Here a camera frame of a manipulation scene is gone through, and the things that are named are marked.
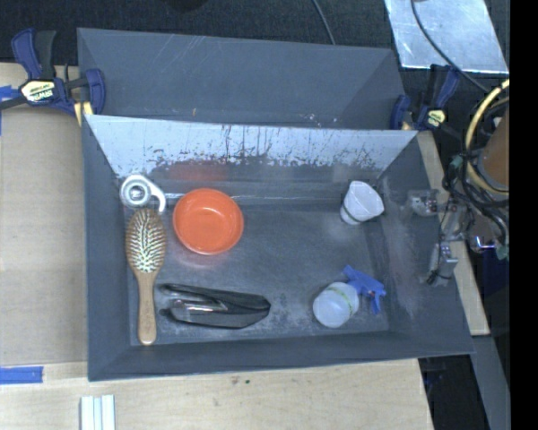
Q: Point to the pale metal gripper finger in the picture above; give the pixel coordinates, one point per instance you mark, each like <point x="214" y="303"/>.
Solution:
<point x="423" y="202"/>
<point x="441" y="264"/>

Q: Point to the white cup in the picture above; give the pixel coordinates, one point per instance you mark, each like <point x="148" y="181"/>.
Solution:
<point x="362" y="202"/>

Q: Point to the white spray bottle blue head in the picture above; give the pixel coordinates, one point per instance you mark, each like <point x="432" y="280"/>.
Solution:
<point x="336" y="305"/>

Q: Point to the grey metal bin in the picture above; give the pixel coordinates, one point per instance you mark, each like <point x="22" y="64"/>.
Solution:
<point x="296" y="249"/>

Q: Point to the orange bowl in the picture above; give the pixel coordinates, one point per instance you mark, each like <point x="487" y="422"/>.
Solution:
<point x="208" y="221"/>

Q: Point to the black stapler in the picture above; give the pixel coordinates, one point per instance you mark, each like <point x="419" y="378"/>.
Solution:
<point x="224" y="309"/>

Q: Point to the wooden hairbrush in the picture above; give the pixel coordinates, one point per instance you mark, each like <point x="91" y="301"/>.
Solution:
<point x="146" y="244"/>

